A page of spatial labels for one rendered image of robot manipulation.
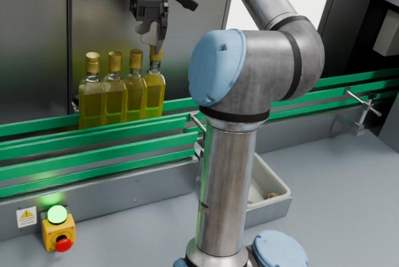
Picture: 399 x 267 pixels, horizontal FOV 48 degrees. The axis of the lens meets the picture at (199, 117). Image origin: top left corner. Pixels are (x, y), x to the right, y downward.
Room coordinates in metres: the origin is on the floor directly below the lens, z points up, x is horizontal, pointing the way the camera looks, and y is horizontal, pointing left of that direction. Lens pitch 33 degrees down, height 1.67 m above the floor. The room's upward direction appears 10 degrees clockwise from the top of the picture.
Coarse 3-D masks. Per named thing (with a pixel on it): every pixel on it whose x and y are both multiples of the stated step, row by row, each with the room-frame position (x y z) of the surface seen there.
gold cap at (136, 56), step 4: (132, 52) 1.04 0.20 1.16; (136, 52) 1.04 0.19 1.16; (140, 52) 1.05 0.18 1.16; (132, 56) 1.03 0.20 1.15; (136, 56) 1.03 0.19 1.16; (140, 56) 1.04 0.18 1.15; (132, 60) 1.03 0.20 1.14; (136, 60) 1.03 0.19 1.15; (140, 60) 1.04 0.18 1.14; (132, 64) 1.03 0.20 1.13; (136, 64) 1.03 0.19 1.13; (140, 64) 1.04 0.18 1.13; (132, 68) 1.03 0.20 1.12; (136, 68) 1.03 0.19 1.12; (140, 68) 1.04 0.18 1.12
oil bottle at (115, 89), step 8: (104, 80) 1.00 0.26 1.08; (112, 80) 1.00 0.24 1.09; (120, 80) 1.01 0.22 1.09; (112, 88) 0.98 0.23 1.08; (120, 88) 1.00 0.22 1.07; (112, 96) 0.98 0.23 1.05; (120, 96) 1.00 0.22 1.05; (104, 104) 0.98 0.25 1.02; (112, 104) 0.98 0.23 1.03; (120, 104) 1.00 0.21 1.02; (104, 112) 0.98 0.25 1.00; (112, 112) 0.99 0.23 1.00; (120, 112) 1.00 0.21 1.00; (104, 120) 0.98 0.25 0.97; (112, 120) 0.99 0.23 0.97; (120, 120) 1.00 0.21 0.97
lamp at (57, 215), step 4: (52, 208) 0.75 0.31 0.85; (56, 208) 0.75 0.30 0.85; (60, 208) 0.75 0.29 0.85; (64, 208) 0.76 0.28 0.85; (48, 212) 0.74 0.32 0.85; (52, 212) 0.74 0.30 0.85; (56, 212) 0.74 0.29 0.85; (60, 212) 0.74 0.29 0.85; (64, 212) 0.75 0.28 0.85; (48, 216) 0.74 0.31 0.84; (52, 216) 0.73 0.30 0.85; (56, 216) 0.73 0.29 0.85; (60, 216) 0.74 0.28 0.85; (64, 216) 0.74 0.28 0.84; (48, 220) 0.73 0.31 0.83; (52, 220) 0.73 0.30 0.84; (56, 220) 0.73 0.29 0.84; (60, 220) 0.73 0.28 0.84; (64, 220) 0.74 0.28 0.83; (52, 224) 0.73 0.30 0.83; (56, 224) 0.73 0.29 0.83; (60, 224) 0.73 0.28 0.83
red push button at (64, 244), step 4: (60, 240) 0.70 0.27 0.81; (64, 240) 0.70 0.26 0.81; (68, 240) 0.70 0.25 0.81; (56, 244) 0.69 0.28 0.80; (60, 244) 0.69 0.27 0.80; (64, 244) 0.70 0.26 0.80; (68, 244) 0.70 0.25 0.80; (56, 248) 0.69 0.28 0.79; (60, 248) 0.69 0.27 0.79; (64, 248) 0.70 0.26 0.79; (68, 248) 0.70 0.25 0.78
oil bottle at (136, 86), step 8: (128, 80) 1.02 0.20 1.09; (136, 80) 1.03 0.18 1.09; (144, 80) 1.04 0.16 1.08; (128, 88) 1.01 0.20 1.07; (136, 88) 1.02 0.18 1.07; (144, 88) 1.03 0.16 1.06; (128, 96) 1.01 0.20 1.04; (136, 96) 1.02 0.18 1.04; (144, 96) 1.04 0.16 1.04; (128, 104) 1.01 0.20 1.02; (136, 104) 1.02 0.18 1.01; (144, 104) 1.04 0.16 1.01; (128, 112) 1.01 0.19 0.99; (136, 112) 1.02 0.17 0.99; (128, 120) 1.01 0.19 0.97
